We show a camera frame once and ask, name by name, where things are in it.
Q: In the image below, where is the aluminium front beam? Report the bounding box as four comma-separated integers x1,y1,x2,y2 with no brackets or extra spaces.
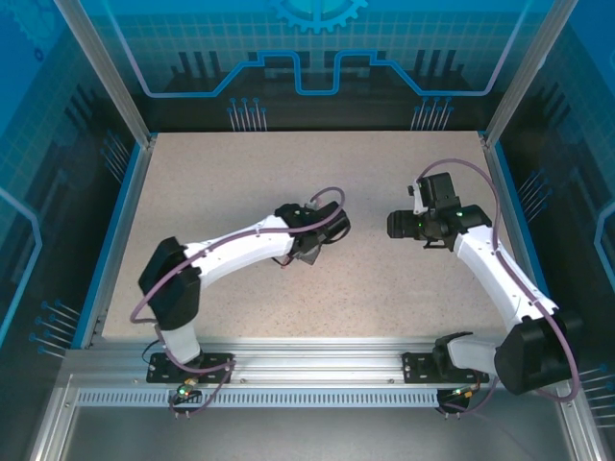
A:
64,338,576,385

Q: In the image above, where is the yellow power connector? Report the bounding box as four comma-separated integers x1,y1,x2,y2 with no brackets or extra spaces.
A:
175,377,202,403
446,382,484,403

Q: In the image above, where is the grey metal bottom panel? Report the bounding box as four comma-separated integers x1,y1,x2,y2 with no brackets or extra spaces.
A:
60,405,580,461

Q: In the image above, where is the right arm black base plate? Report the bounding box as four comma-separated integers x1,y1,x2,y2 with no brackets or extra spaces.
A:
401,352,491,385

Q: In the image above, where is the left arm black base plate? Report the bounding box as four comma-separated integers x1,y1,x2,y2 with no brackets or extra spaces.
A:
146,352,236,385

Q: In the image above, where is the slotted grey cable duct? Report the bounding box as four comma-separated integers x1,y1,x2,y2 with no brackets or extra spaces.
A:
74,389,451,409

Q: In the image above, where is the aluminium frame post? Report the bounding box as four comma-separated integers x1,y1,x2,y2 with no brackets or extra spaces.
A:
482,0,568,145
52,0,158,145

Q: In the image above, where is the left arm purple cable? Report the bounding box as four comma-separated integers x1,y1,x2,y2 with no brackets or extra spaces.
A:
130,186,237,420

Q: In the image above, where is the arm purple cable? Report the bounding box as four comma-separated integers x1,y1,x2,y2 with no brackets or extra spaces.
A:
130,186,237,420
415,158,580,419

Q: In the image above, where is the thin black base cable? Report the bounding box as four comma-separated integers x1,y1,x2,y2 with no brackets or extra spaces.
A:
137,341,164,374

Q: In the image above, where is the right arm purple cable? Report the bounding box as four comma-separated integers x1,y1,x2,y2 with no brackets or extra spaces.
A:
415,158,580,419

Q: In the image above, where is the aluminium lower frame rail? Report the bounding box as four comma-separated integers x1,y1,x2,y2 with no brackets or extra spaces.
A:
555,383,607,461
26,381,81,461

